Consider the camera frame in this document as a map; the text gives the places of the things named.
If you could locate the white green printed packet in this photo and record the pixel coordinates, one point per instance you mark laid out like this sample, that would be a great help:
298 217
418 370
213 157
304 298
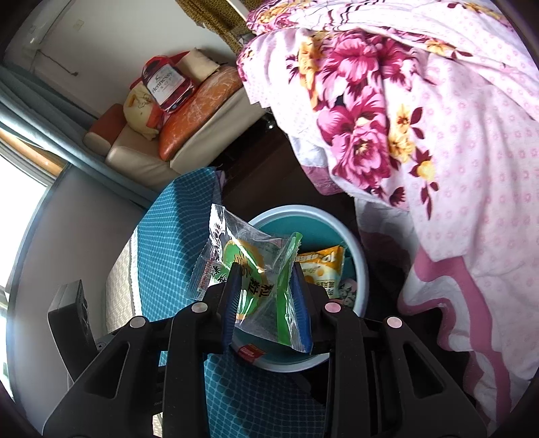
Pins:
347 295

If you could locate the orange white snack bag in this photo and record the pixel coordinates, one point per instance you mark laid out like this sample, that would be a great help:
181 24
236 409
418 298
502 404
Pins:
324 265

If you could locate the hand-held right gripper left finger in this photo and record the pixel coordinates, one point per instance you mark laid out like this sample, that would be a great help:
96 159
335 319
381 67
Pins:
232 300

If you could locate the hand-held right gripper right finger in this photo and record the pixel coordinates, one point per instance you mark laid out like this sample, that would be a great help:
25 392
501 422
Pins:
300 304

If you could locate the cream armchair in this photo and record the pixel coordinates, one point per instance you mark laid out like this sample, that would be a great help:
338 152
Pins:
134 149

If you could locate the wooden framed window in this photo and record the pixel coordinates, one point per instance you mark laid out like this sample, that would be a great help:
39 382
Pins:
25 202

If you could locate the pink striped bed sheet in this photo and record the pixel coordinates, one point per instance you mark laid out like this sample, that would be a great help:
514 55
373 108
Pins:
442 290

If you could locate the clear green wrapper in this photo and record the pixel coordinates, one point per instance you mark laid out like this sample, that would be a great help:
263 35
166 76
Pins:
252 261

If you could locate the pink red snack packet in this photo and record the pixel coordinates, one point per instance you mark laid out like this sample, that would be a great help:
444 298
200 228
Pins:
250 353

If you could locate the orange seat cushion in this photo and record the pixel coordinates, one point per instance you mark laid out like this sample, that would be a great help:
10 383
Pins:
198 113

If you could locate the brown woven curtain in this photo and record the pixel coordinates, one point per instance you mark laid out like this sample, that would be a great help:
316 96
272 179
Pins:
210 21

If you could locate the yellow plush pillow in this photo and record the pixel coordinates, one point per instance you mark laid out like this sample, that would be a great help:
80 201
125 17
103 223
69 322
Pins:
141 113

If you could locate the teal round bin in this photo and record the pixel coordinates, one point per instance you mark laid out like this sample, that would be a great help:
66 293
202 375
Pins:
320 227

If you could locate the grey blue curtain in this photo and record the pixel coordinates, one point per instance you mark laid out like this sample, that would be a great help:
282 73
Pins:
42 116

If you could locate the pink floral quilt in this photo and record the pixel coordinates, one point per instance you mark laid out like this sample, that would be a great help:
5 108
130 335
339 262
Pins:
463 147

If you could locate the white air conditioner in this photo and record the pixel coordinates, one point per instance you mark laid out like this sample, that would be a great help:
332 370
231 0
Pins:
38 29

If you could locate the beige pillow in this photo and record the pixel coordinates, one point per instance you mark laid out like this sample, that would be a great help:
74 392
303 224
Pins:
200 65

